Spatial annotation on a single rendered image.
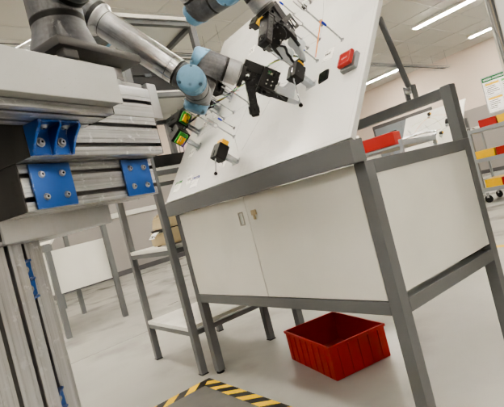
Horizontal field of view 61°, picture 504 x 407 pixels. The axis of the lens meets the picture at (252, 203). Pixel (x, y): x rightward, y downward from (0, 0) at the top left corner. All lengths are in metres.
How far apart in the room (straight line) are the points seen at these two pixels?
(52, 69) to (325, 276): 1.00
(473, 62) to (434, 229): 11.76
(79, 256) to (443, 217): 3.53
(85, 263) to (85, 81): 3.68
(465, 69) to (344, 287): 12.00
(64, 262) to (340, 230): 3.37
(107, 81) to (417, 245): 0.96
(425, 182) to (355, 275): 0.37
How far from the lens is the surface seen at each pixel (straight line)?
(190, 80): 1.19
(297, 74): 1.45
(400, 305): 1.28
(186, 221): 2.07
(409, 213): 1.35
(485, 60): 13.02
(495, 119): 6.39
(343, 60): 1.38
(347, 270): 1.35
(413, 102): 1.78
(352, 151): 1.19
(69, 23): 1.06
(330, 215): 1.34
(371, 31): 1.44
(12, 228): 0.95
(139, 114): 1.07
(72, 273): 4.38
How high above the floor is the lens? 0.76
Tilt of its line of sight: level
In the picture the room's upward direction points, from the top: 14 degrees counter-clockwise
